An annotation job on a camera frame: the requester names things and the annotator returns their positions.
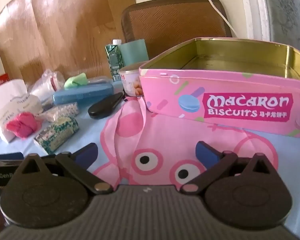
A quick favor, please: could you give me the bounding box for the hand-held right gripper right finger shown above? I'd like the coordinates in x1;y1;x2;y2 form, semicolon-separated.
181;141;278;194

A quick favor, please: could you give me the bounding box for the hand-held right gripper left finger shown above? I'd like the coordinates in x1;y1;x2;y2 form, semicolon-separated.
15;142;113;195

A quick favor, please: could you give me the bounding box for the pink biscuit tin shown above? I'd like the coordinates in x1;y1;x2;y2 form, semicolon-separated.
139;37;300;140

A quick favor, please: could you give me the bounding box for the white printed tissue packet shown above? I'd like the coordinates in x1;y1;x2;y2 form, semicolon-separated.
9;94;44;117

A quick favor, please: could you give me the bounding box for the printed cartoon blanket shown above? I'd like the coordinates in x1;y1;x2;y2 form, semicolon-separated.
0;80;300;233

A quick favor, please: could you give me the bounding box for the green patterned tissue packet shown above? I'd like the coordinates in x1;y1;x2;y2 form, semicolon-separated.
34;117;80;155

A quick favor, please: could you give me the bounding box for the dotted tissue packet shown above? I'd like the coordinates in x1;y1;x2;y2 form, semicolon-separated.
40;102;78;122

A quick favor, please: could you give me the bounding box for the black glasses case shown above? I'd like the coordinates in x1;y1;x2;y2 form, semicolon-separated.
88;92;124;118

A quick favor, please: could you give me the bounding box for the pink knotted cloth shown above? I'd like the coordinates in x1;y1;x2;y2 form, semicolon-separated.
5;112;39;139

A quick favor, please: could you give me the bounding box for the blue plastic case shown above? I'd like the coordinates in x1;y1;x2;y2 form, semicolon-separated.
52;79;114;106

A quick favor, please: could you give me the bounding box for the green cloth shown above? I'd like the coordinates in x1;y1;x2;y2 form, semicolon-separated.
64;73;88;89

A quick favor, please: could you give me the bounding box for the white paper bag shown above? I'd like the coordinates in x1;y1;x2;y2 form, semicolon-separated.
0;79;44;144

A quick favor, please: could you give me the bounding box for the clear plastic bag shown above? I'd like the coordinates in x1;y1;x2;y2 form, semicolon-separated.
27;69;65;105

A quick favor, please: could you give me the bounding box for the small white tub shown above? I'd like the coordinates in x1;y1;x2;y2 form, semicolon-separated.
119;64;143;97

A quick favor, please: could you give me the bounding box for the green drink carton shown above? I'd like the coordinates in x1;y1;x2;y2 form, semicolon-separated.
105;39;125;82

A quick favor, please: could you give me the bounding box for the brown wooden board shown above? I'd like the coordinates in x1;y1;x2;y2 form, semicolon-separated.
0;0;137;85

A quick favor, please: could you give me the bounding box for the white cable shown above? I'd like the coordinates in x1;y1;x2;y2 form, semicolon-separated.
194;0;238;38

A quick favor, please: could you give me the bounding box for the white window frame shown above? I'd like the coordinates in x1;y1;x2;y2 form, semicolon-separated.
236;0;300;55

